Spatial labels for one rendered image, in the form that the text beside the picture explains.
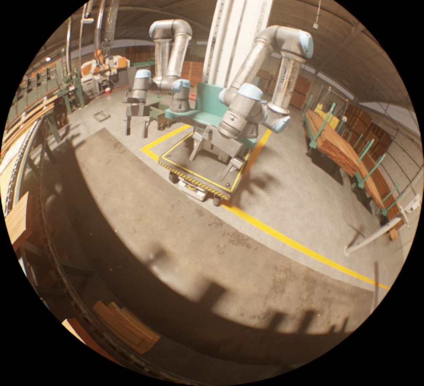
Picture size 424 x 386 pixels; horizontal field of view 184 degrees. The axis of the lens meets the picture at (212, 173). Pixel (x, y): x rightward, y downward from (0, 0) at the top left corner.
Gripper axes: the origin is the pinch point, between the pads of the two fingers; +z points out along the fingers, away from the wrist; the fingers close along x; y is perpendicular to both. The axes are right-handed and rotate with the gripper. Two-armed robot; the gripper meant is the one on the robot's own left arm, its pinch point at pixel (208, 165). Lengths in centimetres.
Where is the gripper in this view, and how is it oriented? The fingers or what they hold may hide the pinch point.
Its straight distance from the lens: 48.0
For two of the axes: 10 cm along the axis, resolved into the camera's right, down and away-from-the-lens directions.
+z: -4.7, 7.7, 4.4
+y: -3.9, 2.7, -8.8
